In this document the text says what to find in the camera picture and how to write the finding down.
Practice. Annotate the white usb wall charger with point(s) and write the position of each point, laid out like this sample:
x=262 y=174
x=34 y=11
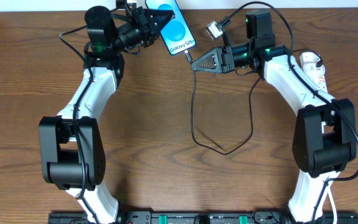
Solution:
x=312 y=64

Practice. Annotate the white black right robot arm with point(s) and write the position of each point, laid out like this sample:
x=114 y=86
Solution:
x=325 y=138

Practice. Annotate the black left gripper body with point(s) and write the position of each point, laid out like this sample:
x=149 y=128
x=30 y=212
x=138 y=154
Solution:
x=145 y=26

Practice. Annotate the white power strip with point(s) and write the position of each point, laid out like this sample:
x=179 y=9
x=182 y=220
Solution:
x=320 y=81

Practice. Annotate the blue galaxy smartphone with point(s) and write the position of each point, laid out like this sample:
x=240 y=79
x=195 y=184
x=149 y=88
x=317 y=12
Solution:
x=176 y=34

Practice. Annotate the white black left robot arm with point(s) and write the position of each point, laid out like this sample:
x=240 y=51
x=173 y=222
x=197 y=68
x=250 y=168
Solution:
x=71 y=148

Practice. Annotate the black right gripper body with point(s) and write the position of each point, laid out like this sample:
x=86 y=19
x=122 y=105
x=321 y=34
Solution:
x=225 y=59

